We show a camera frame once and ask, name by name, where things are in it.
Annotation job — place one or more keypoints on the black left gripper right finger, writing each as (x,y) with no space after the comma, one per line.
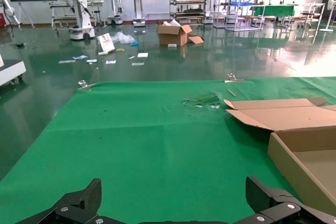
(275,205)

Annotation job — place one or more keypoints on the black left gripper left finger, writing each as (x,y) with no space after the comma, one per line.
(78,208)

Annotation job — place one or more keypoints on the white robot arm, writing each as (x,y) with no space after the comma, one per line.
(9,11)

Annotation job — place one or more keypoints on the brown cardboard box, round holes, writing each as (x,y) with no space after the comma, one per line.
(302,119)

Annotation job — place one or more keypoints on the flat white box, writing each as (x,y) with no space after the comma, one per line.
(142,55)

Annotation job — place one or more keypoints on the small white floor box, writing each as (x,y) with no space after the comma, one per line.
(172,45)

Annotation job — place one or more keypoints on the red box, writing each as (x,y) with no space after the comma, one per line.
(2,20)

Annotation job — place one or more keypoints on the green table cloth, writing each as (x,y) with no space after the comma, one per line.
(147,140)

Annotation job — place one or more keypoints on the small wooden stick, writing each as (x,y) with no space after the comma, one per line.
(231,93)

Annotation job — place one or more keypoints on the metal binder clip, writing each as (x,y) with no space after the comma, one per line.
(233,79)
(84,84)

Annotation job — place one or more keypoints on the white wheeled platform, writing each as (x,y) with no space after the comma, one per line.
(10,70)

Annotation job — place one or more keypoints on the paper sheet on floor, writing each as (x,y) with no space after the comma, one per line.
(137,64)

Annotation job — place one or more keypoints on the white paper bag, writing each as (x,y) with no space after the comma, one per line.
(106,43)

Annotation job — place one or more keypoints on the small blue object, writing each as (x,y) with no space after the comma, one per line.
(134,43)

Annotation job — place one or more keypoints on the clear plastic bag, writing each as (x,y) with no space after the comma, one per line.
(123,37)

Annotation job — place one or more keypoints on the green covered table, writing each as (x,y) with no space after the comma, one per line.
(273,10)

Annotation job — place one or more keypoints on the open brown floor carton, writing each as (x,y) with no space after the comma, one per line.
(172,36)

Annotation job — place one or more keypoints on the white work table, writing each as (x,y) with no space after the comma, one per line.
(60,11)

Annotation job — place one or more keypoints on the white robot on round base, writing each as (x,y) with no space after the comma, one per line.
(115,6)

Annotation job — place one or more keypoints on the white standing fan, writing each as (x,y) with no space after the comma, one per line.
(330,6)

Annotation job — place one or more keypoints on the metal shelf trolley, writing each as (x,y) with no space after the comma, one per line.
(187,11)

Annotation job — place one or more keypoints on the white frame rack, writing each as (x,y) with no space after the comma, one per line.
(236,11)

